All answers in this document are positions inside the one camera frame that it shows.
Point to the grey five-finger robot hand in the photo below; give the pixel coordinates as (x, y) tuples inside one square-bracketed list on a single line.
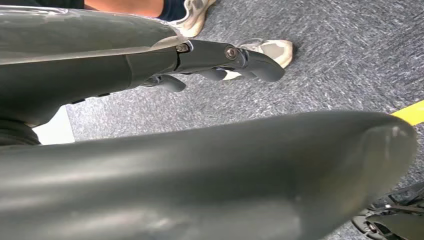
[(82, 82)]

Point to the person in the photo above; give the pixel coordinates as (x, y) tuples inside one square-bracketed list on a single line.
[(126, 7)]

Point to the person's foot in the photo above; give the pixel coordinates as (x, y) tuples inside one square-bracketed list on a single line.
[(276, 51), (195, 20)]

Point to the pale desk leg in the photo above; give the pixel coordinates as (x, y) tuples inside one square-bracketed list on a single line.
[(56, 129)]

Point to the yellow floor tape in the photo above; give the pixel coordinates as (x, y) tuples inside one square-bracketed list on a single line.
[(410, 113)]

